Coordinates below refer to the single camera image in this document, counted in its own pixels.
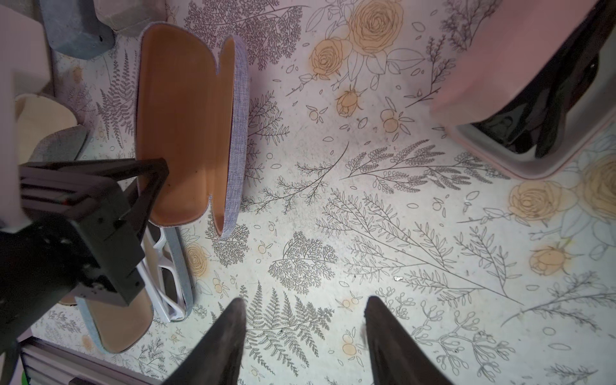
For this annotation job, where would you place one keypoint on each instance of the grey case tan interior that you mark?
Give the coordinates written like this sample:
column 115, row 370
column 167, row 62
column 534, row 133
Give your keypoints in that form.
column 192, row 111

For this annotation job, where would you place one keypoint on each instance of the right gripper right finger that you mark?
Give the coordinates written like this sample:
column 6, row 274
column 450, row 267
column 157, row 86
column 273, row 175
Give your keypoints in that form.
column 395, row 357

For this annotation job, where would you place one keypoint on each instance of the aluminium rail frame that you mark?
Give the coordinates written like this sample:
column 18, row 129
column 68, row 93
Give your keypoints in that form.
column 47, row 363

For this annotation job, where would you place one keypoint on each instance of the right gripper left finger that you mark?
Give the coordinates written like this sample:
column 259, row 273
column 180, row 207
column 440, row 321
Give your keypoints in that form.
column 217, row 358

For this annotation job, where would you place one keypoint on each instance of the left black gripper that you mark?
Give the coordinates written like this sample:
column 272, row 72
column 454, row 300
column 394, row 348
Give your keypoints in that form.
column 85, row 224

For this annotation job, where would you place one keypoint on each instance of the pink case black glasses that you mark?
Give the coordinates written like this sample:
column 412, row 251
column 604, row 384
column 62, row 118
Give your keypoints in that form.
column 535, row 88

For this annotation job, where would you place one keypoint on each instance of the floral table mat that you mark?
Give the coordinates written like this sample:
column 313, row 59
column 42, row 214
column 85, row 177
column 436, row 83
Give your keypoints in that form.
column 351, row 190

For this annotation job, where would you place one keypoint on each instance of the blue-grey case purple glasses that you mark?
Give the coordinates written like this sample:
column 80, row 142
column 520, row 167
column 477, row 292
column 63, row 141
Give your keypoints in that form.
column 73, row 29

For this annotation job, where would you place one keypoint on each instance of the light blue case white glasses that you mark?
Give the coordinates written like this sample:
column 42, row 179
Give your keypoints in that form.
column 167, row 294

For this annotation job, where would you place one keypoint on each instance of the grey case mint interior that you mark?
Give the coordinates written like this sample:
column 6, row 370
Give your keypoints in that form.
column 129, row 17

